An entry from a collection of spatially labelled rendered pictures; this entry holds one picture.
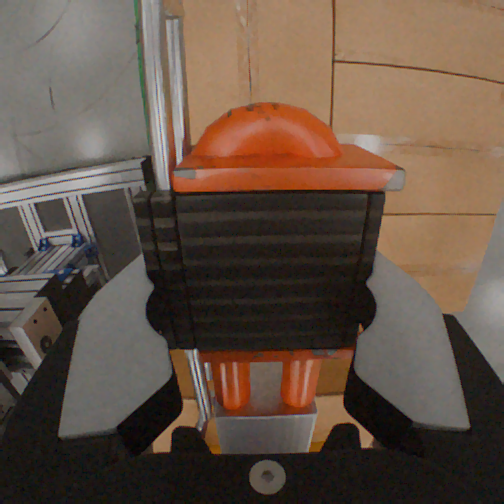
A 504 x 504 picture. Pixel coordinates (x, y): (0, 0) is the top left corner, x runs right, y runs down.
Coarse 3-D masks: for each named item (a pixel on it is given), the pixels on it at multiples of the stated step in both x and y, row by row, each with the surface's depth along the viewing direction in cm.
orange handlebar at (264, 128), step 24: (216, 120) 10; (240, 120) 10; (264, 120) 9; (288, 120) 9; (312, 120) 10; (216, 144) 10; (240, 144) 10; (264, 144) 10; (288, 144) 10; (312, 144) 10; (336, 144) 10; (312, 360) 15; (216, 384) 16; (240, 384) 16; (288, 384) 16; (312, 384) 16
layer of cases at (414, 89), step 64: (192, 0) 57; (256, 0) 57; (320, 0) 57; (384, 0) 56; (448, 0) 55; (192, 64) 64; (256, 64) 64; (320, 64) 64; (384, 64) 64; (448, 64) 63; (192, 128) 71; (384, 128) 71; (448, 128) 71; (384, 192) 80; (448, 192) 79; (448, 256) 90
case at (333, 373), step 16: (176, 352) 46; (176, 368) 43; (320, 368) 43; (336, 368) 43; (208, 384) 41; (320, 384) 40; (336, 384) 40; (192, 400) 39; (320, 400) 39; (336, 400) 39; (192, 416) 40; (320, 416) 41; (336, 416) 41; (208, 432) 43; (320, 432) 43; (368, 432) 44; (160, 448) 46
